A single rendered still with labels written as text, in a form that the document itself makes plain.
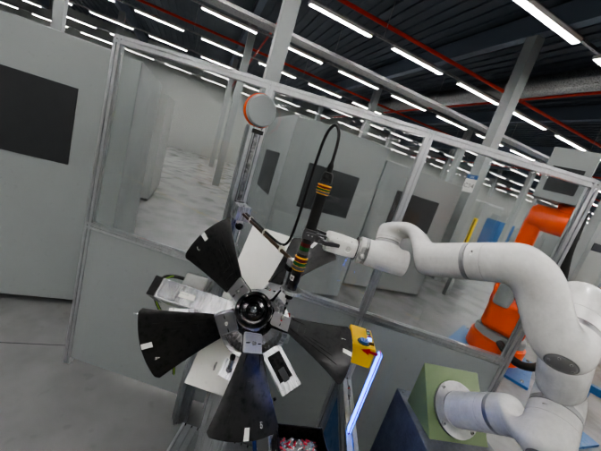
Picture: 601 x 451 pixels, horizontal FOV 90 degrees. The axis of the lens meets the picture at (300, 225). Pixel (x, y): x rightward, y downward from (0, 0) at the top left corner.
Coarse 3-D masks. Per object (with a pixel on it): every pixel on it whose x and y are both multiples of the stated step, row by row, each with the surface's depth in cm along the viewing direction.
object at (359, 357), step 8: (352, 328) 134; (360, 328) 137; (352, 336) 128; (360, 336) 130; (352, 344) 123; (360, 344) 124; (368, 344) 126; (352, 352) 124; (360, 352) 123; (352, 360) 124; (360, 360) 124; (368, 360) 124
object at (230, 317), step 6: (222, 312) 97; (228, 312) 97; (216, 318) 97; (222, 318) 97; (228, 318) 98; (234, 318) 99; (216, 324) 97; (222, 324) 98; (228, 324) 99; (234, 324) 100; (222, 330) 99; (234, 330) 101
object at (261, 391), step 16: (240, 368) 89; (256, 368) 94; (240, 384) 88; (256, 384) 92; (224, 400) 84; (240, 400) 86; (256, 400) 90; (224, 416) 82; (240, 416) 85; (256, 416) 88; (272, 416) 92; (208, 432) 79; (224, 432) 81; (240, 432) 83; (256, 432) 86; (272, 432) 89
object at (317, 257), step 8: (296, 240) 121; (288, 248) 120; (296, 248) 117; (312, 248) 114; (320, 248) 113; (312, 256) 110; (320, 256) 110; (328, 256) 109; (280, 264) 115; (312, 264) 107; (320, 264) 107; (280, 272) 110; (304, 272) 105; (272, 280) 109; (280, 280) 106
